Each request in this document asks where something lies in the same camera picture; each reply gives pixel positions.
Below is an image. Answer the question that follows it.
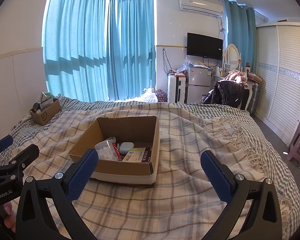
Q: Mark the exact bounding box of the white slatted wardrobe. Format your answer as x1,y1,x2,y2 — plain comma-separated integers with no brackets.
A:
252,22,300,146

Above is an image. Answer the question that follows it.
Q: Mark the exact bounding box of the black jacket on chair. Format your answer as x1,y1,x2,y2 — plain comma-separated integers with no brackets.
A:
202,80,246,110

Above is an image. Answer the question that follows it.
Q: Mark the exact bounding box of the pink garment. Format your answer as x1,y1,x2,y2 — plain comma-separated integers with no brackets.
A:
224,70,248,83

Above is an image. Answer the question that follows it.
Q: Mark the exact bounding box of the teal curtain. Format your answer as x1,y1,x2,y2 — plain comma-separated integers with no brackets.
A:
224,0,257,73

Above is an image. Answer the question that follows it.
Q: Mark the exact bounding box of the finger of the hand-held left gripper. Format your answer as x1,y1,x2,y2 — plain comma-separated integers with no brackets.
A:
0,135,14,156
0,144,40,182

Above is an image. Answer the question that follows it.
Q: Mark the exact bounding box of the narrow blue curtain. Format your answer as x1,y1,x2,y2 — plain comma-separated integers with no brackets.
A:
106,0,157,101

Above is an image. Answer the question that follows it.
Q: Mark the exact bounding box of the wide blue curtain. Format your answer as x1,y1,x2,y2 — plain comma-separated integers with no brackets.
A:
42,0,109,103

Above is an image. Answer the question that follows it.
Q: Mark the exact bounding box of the white oval mirror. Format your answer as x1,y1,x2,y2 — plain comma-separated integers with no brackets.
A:
224,44,241,70

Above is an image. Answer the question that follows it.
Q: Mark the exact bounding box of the grey suitcase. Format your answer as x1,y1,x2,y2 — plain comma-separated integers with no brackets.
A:
247,81,259,117

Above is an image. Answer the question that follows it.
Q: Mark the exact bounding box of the person's left hand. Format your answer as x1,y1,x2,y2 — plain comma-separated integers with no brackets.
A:
3,202,17,233

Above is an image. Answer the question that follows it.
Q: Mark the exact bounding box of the silver mini fridge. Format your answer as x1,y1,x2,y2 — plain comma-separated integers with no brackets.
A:
187,66,212,104

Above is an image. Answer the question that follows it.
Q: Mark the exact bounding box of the white plastic bag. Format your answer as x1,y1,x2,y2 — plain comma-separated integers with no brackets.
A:
142,88,159,103

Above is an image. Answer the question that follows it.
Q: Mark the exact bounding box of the clear floss pick tub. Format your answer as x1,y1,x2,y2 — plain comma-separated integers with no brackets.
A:
95,141,118,161

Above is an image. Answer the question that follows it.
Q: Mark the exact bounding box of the clear plastic bag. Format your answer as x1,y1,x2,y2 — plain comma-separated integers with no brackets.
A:
177,57,194,72

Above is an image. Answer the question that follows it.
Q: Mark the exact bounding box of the dark floral bag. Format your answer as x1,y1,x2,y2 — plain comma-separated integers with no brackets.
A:
155,89,169,103

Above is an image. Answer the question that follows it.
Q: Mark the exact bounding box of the maroon and white medicine box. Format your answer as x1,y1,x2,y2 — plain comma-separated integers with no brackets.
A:
121,148,153,164

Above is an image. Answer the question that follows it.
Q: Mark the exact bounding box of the small printed cardboard box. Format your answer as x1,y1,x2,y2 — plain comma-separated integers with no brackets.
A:
30,92,62,126

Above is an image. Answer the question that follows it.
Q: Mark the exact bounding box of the white air conditioner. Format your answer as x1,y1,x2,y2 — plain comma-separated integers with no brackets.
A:
178,0,225,18

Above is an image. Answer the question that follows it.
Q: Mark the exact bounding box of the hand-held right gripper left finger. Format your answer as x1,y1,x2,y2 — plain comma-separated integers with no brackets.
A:
16,148,99,240

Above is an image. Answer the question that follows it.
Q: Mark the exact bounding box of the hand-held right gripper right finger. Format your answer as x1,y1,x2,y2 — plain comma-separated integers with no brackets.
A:
200,150,283,240

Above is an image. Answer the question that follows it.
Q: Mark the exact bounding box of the checked bed sheet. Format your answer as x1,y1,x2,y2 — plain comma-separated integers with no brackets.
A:
0,94,300,240

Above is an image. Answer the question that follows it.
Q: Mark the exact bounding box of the white suitcase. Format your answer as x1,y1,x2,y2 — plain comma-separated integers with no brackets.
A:
167,74,187,104

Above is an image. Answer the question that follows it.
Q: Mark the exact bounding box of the black wall television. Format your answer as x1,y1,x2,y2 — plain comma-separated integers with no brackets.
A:
186,32,224,61

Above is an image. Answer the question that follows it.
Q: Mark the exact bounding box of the white plastic case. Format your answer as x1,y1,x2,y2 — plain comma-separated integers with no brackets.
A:
119,142,135,155

